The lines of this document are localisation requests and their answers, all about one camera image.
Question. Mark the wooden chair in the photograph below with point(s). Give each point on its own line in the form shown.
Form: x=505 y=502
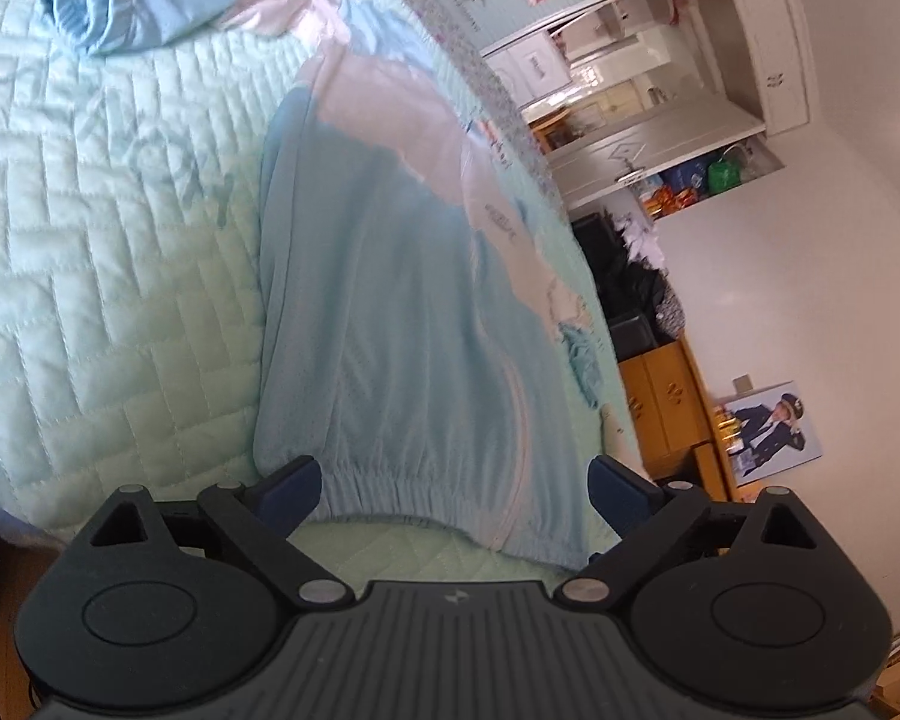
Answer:
x=551 y=131

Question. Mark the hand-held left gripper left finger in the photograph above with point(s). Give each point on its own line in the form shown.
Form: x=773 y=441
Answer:
x=292 y=491

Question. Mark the floral bed sheet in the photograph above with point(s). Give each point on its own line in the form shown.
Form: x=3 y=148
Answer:
x=457 y=37

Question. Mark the white door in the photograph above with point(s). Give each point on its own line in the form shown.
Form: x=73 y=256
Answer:
x=645 y=142

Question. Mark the white drawer cabinet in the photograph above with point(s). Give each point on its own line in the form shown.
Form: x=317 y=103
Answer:
x=532 y=67

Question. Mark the black leather sofa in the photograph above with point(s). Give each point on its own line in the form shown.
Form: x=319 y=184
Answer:
x=600 y=255

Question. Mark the white wall socket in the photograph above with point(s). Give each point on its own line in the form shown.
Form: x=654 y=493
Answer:
x=742 y=383

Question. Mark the green bag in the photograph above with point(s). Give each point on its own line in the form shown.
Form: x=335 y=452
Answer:
x=724 y=176

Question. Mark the wooden dresser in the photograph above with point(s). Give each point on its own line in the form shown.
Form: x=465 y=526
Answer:
x=667 y=405

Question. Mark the light blue and white garment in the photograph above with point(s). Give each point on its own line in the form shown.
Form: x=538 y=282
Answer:
x=390 y=315

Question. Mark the pile of dark clothes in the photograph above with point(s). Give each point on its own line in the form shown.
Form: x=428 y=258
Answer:
x=645 y=292

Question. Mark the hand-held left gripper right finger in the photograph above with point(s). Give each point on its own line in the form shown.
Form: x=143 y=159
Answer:
x=622 y=495

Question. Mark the uniformed child photo poster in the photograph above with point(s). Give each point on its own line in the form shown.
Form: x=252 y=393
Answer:
x=780 y=427

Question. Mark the orange snack packages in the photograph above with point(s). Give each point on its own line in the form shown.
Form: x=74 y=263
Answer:
x=667 y=199

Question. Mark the mint green bee quilt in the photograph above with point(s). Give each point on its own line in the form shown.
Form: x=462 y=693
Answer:
x=82 y=277

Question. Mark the blue bag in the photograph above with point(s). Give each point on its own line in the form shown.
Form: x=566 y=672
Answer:
x=682 y=176

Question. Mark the white wardrobe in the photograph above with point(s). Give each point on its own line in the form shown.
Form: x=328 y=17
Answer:
x=757 y=15

